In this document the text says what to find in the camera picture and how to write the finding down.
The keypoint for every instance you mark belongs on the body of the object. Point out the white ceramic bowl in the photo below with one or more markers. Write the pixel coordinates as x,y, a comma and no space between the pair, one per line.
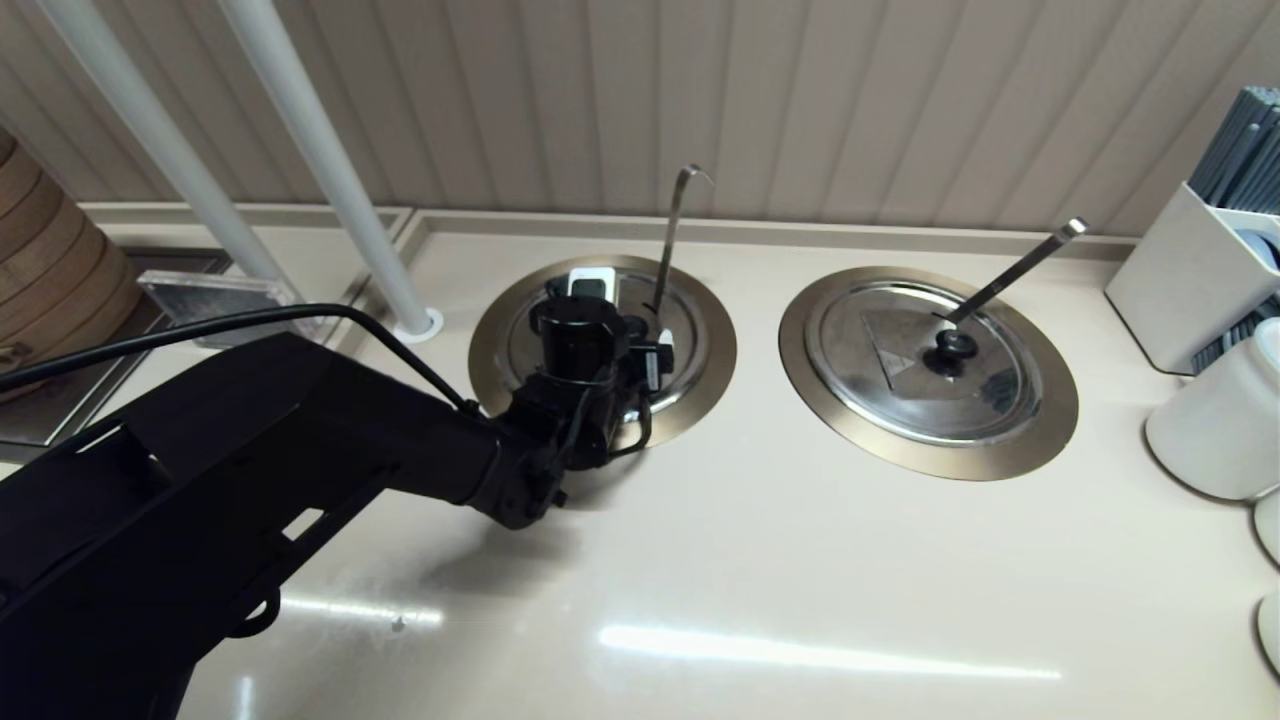
1272,630
1270,525

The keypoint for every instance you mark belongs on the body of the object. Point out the white blue-rimmed dish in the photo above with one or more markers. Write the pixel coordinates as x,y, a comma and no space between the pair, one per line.
1260,250

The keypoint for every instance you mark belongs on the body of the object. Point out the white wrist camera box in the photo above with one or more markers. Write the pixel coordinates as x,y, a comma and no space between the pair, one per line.
592,283

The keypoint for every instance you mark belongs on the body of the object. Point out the clear acrylic sign block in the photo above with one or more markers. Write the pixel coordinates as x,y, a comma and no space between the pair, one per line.
200,293

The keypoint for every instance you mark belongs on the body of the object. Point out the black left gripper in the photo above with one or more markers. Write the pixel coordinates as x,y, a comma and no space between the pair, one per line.
615,365

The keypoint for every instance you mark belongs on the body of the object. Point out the white ceramic jar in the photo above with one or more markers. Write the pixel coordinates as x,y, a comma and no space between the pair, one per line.
1215,420

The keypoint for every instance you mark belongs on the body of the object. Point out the bamboo steamer stack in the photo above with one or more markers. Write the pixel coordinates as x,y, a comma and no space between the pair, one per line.
50,270

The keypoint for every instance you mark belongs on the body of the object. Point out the white utensil holder box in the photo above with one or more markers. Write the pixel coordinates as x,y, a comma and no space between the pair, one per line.
1175,280

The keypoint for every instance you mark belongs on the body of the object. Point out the white slanted pole with flange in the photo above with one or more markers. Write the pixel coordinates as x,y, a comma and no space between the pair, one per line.
320,150

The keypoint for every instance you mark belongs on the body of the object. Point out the grey chopsticks bundle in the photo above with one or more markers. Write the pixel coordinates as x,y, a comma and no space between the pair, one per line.
1245,150

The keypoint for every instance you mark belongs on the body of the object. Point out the dark steel steamer tray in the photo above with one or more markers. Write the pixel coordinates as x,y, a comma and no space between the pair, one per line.
50,415

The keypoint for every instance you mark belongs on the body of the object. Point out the steel hinged lid black knob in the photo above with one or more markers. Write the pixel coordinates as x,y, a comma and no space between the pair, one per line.
690,350
980,400

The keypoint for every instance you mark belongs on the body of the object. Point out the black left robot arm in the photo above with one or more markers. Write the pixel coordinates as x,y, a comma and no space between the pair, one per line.
250,470

